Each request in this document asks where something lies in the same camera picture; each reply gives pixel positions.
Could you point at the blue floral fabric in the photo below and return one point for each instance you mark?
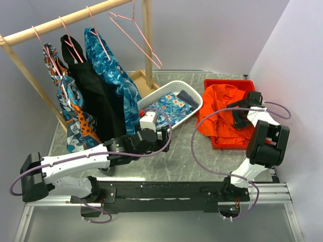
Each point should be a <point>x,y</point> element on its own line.
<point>174,108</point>

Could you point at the pink hanger with blue garment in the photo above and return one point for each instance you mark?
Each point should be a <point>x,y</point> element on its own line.
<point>96,33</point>

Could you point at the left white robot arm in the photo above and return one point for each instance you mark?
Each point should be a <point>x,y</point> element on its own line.
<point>42,176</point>

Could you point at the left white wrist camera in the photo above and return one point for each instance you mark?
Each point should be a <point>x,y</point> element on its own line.
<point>148,121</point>

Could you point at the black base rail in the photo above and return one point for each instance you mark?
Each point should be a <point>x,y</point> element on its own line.
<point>125,197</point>

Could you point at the black shorts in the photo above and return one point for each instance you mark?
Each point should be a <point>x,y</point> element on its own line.
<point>98,96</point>

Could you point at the dark grey folded fabric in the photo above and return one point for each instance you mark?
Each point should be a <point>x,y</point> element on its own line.
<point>184,96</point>

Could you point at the orange blue patterned shorts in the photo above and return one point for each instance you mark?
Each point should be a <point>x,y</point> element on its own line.
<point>81,126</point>

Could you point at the red plastic bin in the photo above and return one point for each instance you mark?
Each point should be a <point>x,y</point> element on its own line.
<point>219,128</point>

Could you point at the blue leaf print shorts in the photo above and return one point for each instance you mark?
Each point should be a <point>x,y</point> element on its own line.
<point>114,76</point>

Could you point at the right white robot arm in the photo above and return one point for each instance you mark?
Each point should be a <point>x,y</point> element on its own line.
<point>266,147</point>

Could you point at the aluminium frame rail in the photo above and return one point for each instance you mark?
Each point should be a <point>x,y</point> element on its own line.
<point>269,194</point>

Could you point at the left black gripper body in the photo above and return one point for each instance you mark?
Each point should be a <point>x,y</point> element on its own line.
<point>155,147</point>

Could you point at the white perforated plastic basket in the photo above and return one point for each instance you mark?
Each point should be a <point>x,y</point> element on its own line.
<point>175,87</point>

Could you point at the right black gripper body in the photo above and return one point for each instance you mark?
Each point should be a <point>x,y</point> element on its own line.
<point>237,114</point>

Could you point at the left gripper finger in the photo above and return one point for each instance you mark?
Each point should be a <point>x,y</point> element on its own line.
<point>163,134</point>
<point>163,146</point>

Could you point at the wooden clothes rack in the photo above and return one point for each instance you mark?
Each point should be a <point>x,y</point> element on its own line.
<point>142,79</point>

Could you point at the pink hanger with black garment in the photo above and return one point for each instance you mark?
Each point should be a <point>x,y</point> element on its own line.
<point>69,43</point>

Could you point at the pink hanger with patterned garment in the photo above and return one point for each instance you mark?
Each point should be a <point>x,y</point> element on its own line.
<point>47,51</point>

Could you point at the pink wire hanger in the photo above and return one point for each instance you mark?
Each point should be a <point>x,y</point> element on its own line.
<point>141,32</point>

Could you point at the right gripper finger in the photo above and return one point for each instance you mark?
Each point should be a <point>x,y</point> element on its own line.
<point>243,103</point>
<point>240,123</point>

